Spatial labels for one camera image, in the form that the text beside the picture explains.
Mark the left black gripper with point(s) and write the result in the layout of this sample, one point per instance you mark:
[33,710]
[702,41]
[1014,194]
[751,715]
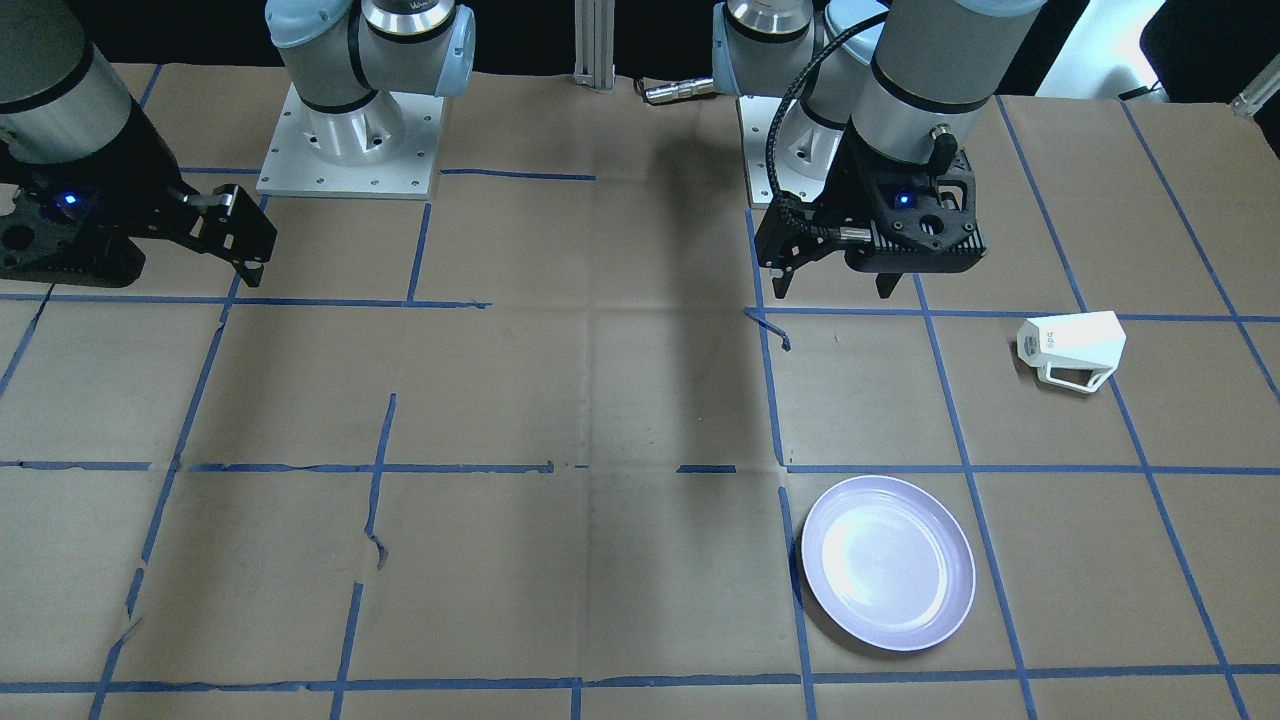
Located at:
[851,188]

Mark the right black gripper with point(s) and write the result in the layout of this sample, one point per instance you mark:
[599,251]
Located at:
[137,172]

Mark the white faceted cup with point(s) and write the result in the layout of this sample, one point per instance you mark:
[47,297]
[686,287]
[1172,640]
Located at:
[1072,351]

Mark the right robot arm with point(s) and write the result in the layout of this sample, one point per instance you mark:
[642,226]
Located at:
[62,99]

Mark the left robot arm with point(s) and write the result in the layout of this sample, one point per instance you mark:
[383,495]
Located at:
[892,70]

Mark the lavender plate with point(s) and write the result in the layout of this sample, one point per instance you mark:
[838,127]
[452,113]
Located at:
[888,563]

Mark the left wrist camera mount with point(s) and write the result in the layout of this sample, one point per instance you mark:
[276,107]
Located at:
[789,238]

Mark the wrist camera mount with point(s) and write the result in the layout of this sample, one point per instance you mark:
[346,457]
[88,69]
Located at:
[226,223]
[789,238]

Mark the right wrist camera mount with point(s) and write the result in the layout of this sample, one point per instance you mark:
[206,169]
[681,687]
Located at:
[226,223]

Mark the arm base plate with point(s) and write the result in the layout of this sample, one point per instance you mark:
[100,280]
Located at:
[803,150]
[384,150]

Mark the aluminium frame post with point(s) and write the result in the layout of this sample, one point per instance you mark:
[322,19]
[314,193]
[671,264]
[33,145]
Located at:
[593,37]

